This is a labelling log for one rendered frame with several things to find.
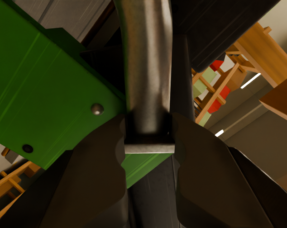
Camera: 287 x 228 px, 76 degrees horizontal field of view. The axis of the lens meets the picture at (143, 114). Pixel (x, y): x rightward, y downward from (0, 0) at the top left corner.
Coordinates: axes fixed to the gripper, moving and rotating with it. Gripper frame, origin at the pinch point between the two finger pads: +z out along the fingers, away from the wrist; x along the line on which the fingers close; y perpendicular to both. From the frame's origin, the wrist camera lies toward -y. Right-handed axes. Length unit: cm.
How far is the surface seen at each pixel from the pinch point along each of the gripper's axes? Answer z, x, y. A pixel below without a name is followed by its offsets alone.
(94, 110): 2.4, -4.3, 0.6
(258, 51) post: 70, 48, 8
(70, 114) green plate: 2.8, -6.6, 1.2
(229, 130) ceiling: 569, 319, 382
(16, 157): 14.7, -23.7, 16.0
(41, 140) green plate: 2.8, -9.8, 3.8
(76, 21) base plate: 52, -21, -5
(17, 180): 331, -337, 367
